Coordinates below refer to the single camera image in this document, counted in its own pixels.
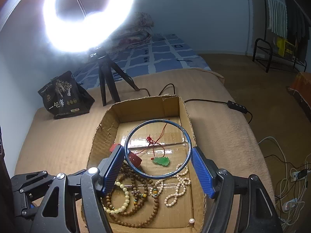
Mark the black tripod stand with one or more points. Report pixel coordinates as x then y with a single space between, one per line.
106 65

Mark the white striped towel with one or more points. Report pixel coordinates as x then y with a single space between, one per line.
277 19

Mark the open cardboard box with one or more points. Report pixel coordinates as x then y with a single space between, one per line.
153 128

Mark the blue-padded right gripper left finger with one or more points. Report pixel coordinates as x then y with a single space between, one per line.
95 183

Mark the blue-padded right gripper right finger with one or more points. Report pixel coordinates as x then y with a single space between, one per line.
256 212

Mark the blue patterned bed sheet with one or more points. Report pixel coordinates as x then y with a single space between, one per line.
161 53

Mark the yellow box on rack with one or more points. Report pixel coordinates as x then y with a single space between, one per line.
285 48

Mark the black clothes rack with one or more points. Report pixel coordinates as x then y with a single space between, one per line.
265 50

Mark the red strap wristwatch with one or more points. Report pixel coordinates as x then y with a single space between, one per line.
135 160

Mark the folded floral quilt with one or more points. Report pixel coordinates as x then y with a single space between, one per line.
135 31

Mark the black printed snack bag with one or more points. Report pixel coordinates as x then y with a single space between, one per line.
63 97

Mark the orange patterned cloth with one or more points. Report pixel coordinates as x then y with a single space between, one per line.
300 89

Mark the dark hanging clothes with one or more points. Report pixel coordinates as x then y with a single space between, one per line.
297 29

